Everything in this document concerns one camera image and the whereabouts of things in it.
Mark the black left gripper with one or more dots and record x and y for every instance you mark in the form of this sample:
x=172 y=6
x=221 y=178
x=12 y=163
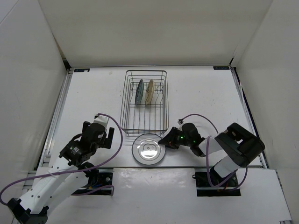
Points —
x=108 y=140

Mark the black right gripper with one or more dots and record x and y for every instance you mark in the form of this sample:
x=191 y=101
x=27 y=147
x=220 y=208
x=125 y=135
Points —
x=170 y=139

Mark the white dark-rimmed plate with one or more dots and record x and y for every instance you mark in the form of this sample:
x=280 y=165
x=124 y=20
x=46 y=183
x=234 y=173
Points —
x=147 y=151

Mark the metal wire dish rack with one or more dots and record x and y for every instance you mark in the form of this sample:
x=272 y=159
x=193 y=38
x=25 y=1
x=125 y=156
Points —
x=142 y=118

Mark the cream floral plate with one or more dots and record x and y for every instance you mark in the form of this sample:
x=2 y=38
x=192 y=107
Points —
x=149 y=92

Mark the blue patterned plate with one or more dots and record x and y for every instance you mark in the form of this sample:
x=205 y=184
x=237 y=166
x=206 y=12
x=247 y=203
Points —
x=139 y=92

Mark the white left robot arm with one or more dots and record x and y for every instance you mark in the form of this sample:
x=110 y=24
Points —
x=71 y=171

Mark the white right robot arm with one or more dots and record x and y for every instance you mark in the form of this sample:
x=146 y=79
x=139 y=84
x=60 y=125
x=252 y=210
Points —
x=225 y=152

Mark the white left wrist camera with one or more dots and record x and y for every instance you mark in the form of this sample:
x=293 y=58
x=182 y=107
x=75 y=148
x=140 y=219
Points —
x=102 y=120

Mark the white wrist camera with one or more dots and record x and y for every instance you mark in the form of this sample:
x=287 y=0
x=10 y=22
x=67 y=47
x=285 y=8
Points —
x=180 y=124
x=102 y=120

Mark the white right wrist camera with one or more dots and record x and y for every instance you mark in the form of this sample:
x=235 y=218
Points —
x=180 y=124

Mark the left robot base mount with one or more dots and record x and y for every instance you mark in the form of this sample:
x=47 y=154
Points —
x=100 y=185

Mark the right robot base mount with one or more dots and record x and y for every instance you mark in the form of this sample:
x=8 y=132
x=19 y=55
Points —
x=204 y=189

